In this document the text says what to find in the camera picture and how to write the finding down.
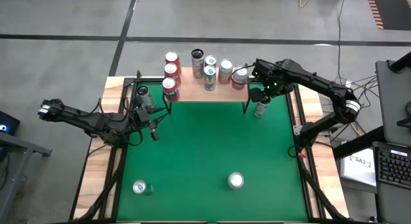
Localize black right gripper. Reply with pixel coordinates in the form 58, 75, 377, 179
250, 58, 295, 103

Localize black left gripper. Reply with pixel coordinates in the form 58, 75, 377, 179
133, 96, 170, 142

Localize white red Spindrift can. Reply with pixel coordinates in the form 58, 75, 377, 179
231, 65, 250, 90
227, 171, 245, 191

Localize red Fanta can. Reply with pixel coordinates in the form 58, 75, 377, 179
163, 62, 182, 82
162, 76, 180, 102
164, 51, 182, 67

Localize white orange Spindrift can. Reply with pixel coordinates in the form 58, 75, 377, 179
218, 58, 234, 85

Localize blue silver Red Bull can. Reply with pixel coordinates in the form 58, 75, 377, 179
132, 180, 154, 196
204, 55, 218, 69
203, 65, 218, 91

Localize green table mat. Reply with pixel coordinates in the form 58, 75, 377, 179
116, 82, 310, 222

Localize black desk strut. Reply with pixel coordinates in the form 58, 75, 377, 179
332, 125, 388, 160

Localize white paper sheet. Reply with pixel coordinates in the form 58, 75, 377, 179
339, 148, 377, 188

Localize grey desk top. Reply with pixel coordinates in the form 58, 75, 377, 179
374, 59, 411, 148

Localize grey side table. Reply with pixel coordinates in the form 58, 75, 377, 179
0, 130, 53, 223

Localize black monitor pole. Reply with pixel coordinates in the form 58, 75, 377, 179
388, 51, 411, 73

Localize black computer tower blue lights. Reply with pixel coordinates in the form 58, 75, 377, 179
0, 110, 21, 137

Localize black monitor stand base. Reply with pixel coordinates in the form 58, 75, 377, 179
396, 101, 411, 128

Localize black mat striped edge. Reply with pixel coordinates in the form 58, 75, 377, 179
365, 0, 411, 31

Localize black backlit keyboard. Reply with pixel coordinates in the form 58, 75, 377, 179
378, 148, 411, 190

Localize grey keyboard tray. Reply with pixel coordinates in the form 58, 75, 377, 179
372, 141, 411, 224

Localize black right camera cable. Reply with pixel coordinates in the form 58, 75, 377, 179
230, 65, 256, 78

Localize black camera cable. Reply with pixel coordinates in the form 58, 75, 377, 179
96, 98, 144, 147
230, 65, 256, 78

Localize black left camera cable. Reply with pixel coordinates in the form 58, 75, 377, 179
96, 98, 144, 147

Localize wooden shelf black metal frame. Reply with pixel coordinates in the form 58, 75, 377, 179
162, 63, 252, 115

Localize black aluminium table frame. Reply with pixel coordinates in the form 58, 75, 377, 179
69, 69, 351, 224

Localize long black floor cable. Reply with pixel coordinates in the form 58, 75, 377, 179
336, 0, 351, 90

